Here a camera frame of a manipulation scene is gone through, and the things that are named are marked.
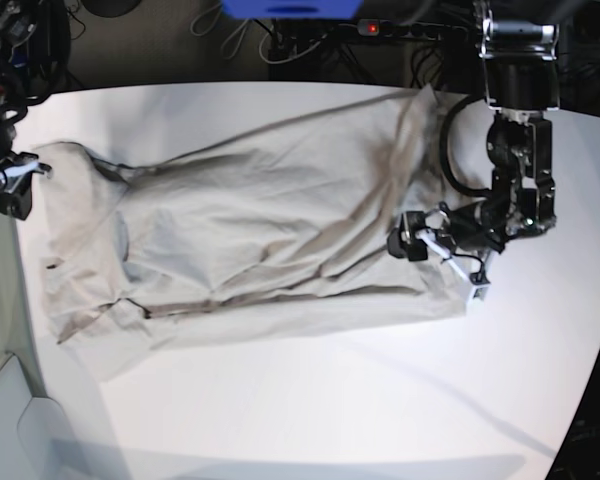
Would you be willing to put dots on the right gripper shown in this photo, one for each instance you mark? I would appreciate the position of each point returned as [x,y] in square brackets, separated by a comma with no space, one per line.
[16,172]

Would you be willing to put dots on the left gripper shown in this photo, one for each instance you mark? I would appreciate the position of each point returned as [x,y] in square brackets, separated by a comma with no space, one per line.
[465,239]

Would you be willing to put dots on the beige t-shirt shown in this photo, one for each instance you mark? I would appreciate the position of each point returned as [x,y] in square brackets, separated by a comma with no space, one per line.
[279,232]

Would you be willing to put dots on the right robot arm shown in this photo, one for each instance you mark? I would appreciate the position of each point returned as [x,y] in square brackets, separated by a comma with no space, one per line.
[35,43]

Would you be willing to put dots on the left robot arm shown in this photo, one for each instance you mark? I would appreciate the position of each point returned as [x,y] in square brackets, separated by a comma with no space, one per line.
[520,85]

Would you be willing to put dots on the blue box top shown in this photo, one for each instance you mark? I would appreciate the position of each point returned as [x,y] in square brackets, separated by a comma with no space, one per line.
[291,9]

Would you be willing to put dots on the black power strip red switch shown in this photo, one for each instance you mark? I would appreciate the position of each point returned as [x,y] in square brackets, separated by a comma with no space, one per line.
[418,31]

